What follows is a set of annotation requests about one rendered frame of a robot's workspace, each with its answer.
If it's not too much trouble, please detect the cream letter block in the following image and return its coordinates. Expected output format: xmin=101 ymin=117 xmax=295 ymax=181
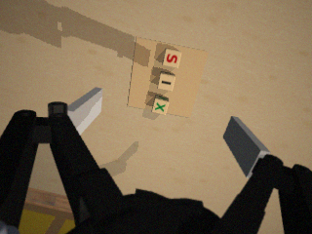
xmin=162 ymin=48 xmax=181 ymax=68
xmin=151 ymin=95 xmax=170 ymax=115
xmin=157 ymin=71 xmax=176 ymax=92

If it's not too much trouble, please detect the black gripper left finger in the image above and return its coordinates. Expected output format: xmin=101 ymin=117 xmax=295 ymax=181
xmin=0 ymin=87 xmax=153 ymax=234

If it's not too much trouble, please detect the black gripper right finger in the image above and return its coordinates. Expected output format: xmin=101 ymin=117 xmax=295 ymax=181
xmin=210 ymin=116 xmax=312 ymax=234

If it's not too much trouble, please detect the tan square mat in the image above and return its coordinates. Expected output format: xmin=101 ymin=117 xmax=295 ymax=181
xmin=128 ymin=38 xmax=209 ymax=118

